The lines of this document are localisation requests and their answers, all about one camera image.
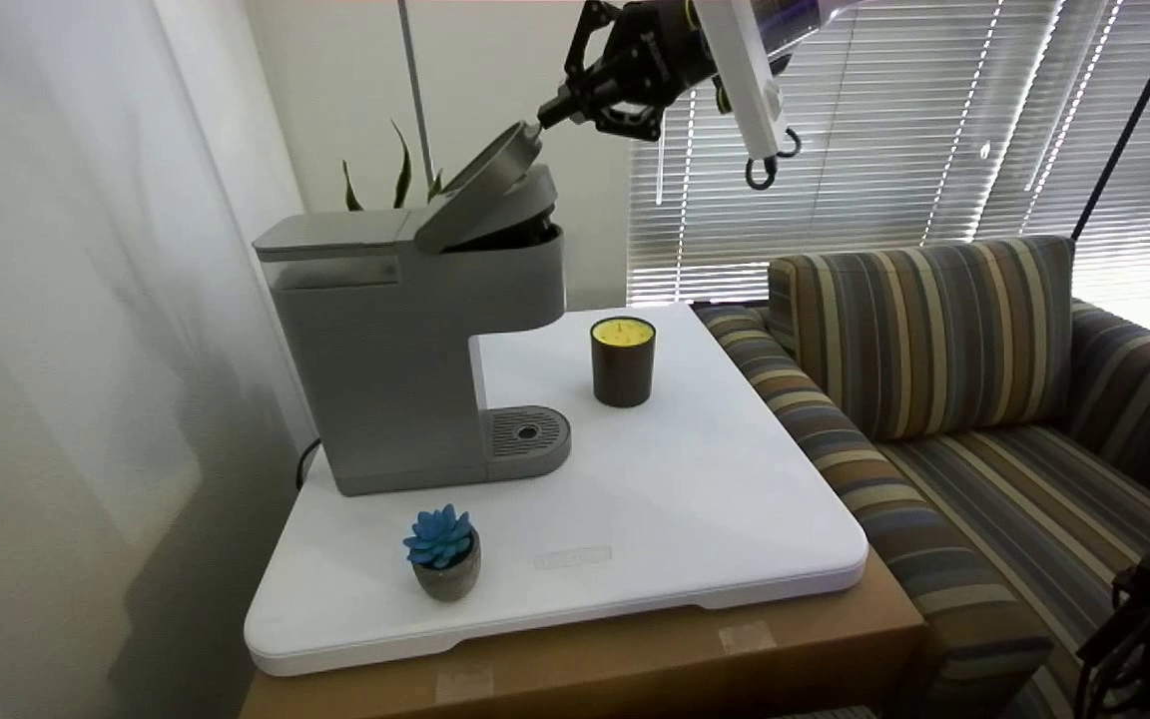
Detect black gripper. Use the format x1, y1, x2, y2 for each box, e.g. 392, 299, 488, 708
534, 0, 726, 146

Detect grey coffee machine lid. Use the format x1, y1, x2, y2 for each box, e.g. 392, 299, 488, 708
412, 115, 563, 256

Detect grey coffee machine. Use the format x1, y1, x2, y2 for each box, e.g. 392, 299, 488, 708
252, 115, 575, 501

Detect thin grey plant stem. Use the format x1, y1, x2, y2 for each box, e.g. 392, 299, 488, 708
394, 0, 440, 194

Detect green plant leaves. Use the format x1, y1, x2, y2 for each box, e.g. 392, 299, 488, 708
340, 119, 448, 218

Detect yellow candle in dark glass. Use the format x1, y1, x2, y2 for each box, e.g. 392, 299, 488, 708
587, 311, 658, 411

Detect white window blinds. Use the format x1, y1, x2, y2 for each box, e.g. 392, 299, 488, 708
626, 0, 1150, 343

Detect striped sofa back cushion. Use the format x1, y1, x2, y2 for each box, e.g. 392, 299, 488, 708
768, 235, 1080, 448

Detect white plastic board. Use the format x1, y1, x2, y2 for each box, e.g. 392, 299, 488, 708
239, 303, 875, 680

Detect blue succulent in grey pot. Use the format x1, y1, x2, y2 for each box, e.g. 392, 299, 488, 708
398, 503, 485, 605

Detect black slanted pole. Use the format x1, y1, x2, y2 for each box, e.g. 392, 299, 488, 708
1067, 0, 1150, 248

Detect brown cardboard box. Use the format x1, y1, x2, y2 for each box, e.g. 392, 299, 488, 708
239, 550, 932, 719

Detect striped sofa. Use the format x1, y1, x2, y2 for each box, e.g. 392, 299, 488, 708
693, 235, 1150, 719

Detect black looped wrist cable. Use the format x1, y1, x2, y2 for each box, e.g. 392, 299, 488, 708
740, 126, 808, 198

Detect black power cable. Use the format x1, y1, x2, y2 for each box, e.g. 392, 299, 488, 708
291, 437, 330, 491

